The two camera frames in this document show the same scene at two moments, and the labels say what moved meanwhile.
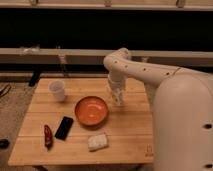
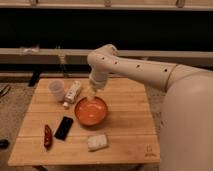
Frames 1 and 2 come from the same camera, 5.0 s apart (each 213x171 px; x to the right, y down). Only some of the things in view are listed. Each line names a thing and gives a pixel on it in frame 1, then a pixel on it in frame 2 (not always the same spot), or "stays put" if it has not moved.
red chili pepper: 48,137 stays put
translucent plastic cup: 56,87 stays put
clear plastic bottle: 117,93 -> 72,93
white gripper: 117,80 -> 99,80
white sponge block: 97,141 stays put
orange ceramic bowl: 91,110 stays put
